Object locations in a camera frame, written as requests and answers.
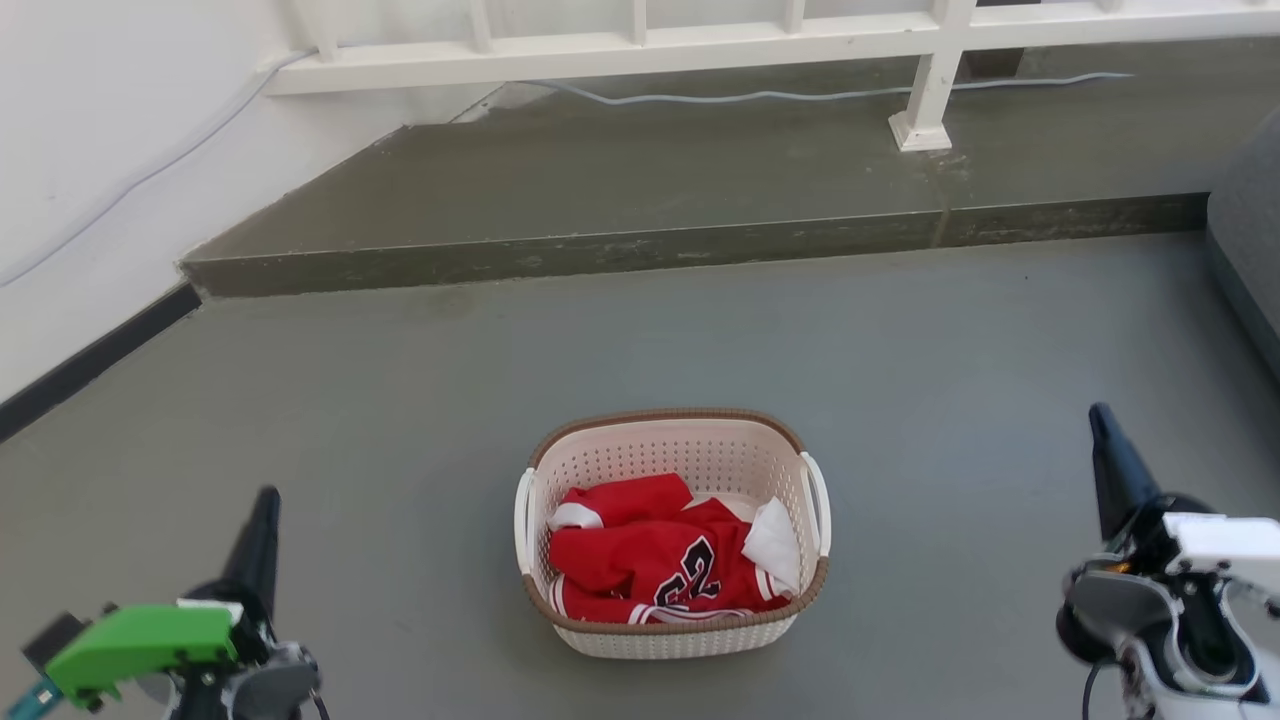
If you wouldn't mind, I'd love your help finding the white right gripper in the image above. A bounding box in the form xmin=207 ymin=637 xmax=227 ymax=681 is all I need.
xmin=1088 ymin=403 xmax=1280 ymax=588

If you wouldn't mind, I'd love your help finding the teal left camera connector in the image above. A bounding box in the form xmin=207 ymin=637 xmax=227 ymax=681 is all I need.
xmin=5 ymin=678 xmax=56 ymax=720

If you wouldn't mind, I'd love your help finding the white wooden railing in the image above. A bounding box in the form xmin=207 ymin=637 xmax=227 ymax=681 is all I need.
xmin=262 ymin=0 xmax=1280 ymax=153

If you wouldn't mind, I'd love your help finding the thin white cable on wall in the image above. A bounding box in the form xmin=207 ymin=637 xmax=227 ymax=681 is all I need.
xmin=0 ymin=50 xmax=316 ymax=291

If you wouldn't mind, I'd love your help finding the grey fabric sofa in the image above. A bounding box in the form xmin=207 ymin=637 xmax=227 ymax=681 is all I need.
xmin=1204 ymin=108 xmax=1280 ymax=379

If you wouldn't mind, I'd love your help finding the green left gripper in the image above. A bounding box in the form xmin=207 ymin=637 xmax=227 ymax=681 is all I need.
xmin=45 ymin=487 xmax=282 ymax=703

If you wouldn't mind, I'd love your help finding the cream perforated plastic laundry basket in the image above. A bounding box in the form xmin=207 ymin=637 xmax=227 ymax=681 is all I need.
xmin=514 ymin=408 xmax=833 ymax=661

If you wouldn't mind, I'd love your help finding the red basketball jersey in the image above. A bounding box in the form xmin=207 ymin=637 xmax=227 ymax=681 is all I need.
xmin=547 ymin=473 xmax=791 ymax=626

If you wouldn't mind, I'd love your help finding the white cloth garment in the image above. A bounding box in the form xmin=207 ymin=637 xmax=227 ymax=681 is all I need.
xmin=742 ymin=497 xmax=803 ymax=596

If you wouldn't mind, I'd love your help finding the black wall baseboard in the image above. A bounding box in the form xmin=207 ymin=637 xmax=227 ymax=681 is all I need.
xmin=0 ymin=283 xmax=203 ymax=444

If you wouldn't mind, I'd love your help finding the raised grey concrete step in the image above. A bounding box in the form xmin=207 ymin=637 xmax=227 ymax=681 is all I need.
xmin=180 ymin=40 xmax=1280 ymax=299

